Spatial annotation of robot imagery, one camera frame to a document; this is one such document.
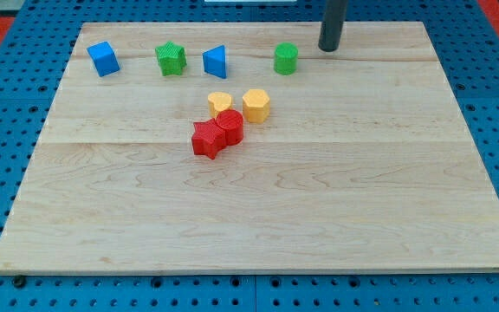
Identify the yellow heart block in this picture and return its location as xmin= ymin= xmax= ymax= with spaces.
xmin=207 ymin=92 xmax=234 ymax=118

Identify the red cylinder block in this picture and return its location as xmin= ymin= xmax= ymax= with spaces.
xmin=216 ymin=109 xmax=244 ymax=146

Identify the light wooden board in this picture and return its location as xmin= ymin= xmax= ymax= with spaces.
xmin=0 ymin=22 xmax=499 ymax=276

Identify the red star block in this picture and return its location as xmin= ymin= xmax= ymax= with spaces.
xmin=191 ymin=119 xmax=226 ymax=159

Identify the yellow hexagon block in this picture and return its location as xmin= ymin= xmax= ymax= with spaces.
xmin=243 ymin=89 xmax=270 ymax=123

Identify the blue triangle block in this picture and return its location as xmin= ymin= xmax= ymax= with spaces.
xmin=202 ymin=45 xmax=227 ymax=79

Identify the green cylinder block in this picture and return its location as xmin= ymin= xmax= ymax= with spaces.
xmin=274 ymin=42 xmax=299 ymax=75

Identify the green star block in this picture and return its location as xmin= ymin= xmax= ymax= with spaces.
xmin=155 ymin=41 xmax=187 ymax=76

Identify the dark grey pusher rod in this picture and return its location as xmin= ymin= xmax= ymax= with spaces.
xmin=318 ymin=0 xmax=348 ymax=52

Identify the blue cube block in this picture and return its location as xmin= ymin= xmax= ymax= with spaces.
xmin=87 ymin=42 xmax=120 ymax=77

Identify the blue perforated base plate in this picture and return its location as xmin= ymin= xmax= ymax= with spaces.
xmin=0 ymin=1 xmax=499 ymax=311

